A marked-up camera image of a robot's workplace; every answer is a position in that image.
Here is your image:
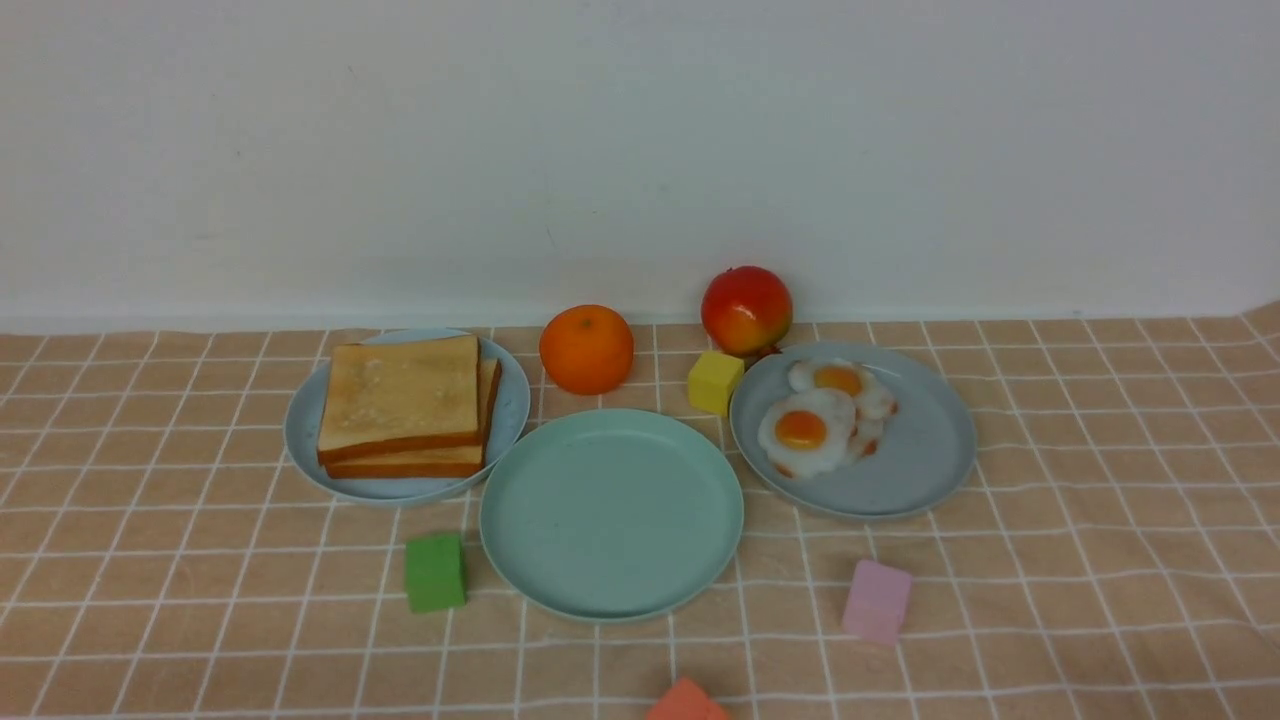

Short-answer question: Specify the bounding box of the fried egg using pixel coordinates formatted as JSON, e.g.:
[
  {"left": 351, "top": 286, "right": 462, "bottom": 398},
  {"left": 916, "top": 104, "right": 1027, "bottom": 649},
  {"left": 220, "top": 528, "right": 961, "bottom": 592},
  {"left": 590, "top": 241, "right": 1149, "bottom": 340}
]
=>
[
  {"left": 846, "top": 416, "right": 886, "bottom": 462},
  {"left": 786, "top": 357, "right": 899, "bottom": 420},
  {"left": 756, "top": 388, "right": 858, "bottom": 480}
]

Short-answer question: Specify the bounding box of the toast slice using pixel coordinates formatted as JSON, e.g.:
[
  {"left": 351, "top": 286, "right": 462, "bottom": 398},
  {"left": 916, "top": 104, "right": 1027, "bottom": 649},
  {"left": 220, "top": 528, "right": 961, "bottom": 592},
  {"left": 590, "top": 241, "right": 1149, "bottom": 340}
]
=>
[
  {"left": 316, "top": 334, "right": 483, "bottom": 465},
  {"left": 321, "top": 357, "right": 503, "bottom": 480}
]

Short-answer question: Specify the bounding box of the orange fruit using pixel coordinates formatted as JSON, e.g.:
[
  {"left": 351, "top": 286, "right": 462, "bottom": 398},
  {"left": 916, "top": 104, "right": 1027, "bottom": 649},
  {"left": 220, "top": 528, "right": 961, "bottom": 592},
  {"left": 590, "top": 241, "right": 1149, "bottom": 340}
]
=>
[{"left": 539, "top": 304, "right": 635, "bottom": 396}]

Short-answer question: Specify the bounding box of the yellow cube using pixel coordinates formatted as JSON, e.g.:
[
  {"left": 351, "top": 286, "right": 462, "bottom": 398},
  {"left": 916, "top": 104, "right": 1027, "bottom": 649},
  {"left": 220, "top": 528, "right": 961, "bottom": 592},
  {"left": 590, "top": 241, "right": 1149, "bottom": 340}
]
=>
[{"left": 686, "top": 350, "right": 746, "bottom": 416}]

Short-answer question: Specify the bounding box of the red apple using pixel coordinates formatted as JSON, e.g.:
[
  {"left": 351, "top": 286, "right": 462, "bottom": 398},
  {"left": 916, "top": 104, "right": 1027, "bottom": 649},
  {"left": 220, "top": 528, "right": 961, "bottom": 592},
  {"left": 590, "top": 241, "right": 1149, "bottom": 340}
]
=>
[{"left": 701, "top": 265, "right": 794, "bottom": 357}]

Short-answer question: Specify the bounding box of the green centre plate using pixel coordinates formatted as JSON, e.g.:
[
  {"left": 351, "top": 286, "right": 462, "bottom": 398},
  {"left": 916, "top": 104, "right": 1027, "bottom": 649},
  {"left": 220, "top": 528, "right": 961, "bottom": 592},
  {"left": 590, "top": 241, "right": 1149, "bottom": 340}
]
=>
[{"left": 479, "top": 407, "right": 745, "bottom": 623}]

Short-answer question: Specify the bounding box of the grey-blue plate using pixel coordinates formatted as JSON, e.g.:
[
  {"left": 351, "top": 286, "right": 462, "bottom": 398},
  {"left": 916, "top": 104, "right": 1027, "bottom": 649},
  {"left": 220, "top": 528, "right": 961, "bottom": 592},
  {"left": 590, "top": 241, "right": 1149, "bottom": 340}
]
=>
[{"left": 730, "top": 342, "right": 977, "bottom": 520}]

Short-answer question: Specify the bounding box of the green cube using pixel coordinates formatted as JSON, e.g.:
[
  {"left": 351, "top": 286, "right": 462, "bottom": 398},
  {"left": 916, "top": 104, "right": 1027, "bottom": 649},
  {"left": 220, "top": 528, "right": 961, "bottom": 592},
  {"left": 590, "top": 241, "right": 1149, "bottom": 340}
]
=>
[{"left": 404, "top": 533, "right": 467, "bottom": 614}]

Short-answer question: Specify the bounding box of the pink cube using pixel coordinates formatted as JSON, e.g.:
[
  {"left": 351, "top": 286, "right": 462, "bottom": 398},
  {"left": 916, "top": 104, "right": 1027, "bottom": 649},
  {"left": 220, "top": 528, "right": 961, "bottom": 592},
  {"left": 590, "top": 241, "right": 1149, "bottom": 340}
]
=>
[{"left": 841, "top": 559, "right": 913, "bottom": 647}]

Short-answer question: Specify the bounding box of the red-orange cube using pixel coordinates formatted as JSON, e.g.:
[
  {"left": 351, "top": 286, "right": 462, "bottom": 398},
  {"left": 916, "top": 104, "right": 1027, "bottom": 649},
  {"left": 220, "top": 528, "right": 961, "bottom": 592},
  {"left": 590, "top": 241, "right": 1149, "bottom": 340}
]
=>
[{"left": 645, "top": 676, "right": 730, "bottom": 720}]

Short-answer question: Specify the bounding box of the checkered orange tablecloth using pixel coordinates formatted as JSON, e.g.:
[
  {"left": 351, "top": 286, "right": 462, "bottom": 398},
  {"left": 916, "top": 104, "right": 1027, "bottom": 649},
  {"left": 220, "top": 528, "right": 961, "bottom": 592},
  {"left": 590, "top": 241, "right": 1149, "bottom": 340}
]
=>
[{"left": 1, "top": 306, "right": 1279, "bottom": 719}]

